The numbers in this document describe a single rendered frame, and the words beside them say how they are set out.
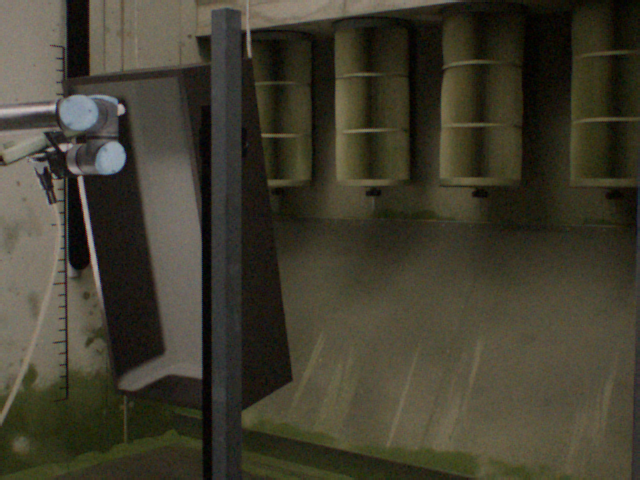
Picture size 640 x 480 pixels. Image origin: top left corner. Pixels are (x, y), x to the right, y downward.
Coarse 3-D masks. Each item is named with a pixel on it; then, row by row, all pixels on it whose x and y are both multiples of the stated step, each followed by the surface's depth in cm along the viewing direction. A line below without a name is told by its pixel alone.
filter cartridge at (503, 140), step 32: (448, 32) 381; (480, 32) 373; (512, 32) 374; (448, 64) 381; (480, 64) 373; (512, 64) 374; (448, 96) 380; (480, 96) 373; (512, 96) 375; (448, 128) 381; (480, 128) 375; (512, 128) 376; (448, 160) 380; (480, 160) 374; (512, 160) 376; (480, 192) 386
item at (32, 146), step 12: (120, 108) 313; (72, 132) 298; (84, 132) 302; (12, 144) 284; (24, 144) 285; (36, 144) 288; (48, 144) 292; (12, 156) 282; (24, 156) 286; (48, 168) 293; (48, 180) 293; (48, 192) 294; (48, 204) 296
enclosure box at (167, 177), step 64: (192, 64) 333; (128, 128) 365; (192, 128) 308; (256, 128) 334; (128, 192) 367; (192, 192) 363; (256, 192) 335; (128, 256) 368; (192, 256) 372; (256, 256) 337; (128, 320) 369; (192, 320) 381; (256, 320) 338; (128, 384) 370; (192, 384) 365; (256, 384) 339
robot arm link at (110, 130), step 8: (88, 96) 269; (96, 96) 268; (104, 96) 268; (104, 104) 265; (112, 104) 270; (112, 112) 269; (112, 120) 269; (104, 128) 268; (112, 128) 270; (88, 136) 270; (96, 136) 268; (104, 136) 269; (112, 136) 270
